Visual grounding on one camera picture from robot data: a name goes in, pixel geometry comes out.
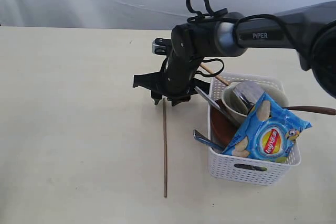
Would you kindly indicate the blue chips bag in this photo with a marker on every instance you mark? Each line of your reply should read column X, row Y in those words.
column 268, row 133

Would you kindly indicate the lower blue-grey utensil handle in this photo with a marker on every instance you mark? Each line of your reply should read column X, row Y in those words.
column 204, row 140

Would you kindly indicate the dark brown wooden spoon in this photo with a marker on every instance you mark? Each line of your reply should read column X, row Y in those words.
column 313, row 109

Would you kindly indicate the shiny steel cup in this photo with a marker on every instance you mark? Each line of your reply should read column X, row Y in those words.
column 245, row 95

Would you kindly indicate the white plastic perforated basket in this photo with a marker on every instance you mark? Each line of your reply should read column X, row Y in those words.
column 246, row 170

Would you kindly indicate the dark wooden chopstick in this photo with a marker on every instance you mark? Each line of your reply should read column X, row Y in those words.
column 164, row 148

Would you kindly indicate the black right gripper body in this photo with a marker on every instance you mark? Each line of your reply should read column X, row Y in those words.
column 176, row 76

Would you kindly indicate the dark brown wooden plate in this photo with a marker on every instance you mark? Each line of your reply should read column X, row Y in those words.
column 222, row 128

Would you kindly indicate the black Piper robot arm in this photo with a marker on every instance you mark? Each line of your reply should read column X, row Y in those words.
column 309, row 30

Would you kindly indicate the light wooden chopstick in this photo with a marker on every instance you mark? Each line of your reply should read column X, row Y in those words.
column 217, row 76

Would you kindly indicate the pale green ceramic bowl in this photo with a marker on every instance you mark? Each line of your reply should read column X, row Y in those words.
column 231, row 104

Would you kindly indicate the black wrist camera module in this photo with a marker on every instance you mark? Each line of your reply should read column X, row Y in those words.
column 161, row 46

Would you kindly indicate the upper grey metal utensil handle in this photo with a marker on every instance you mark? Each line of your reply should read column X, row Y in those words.
column 214, row 104

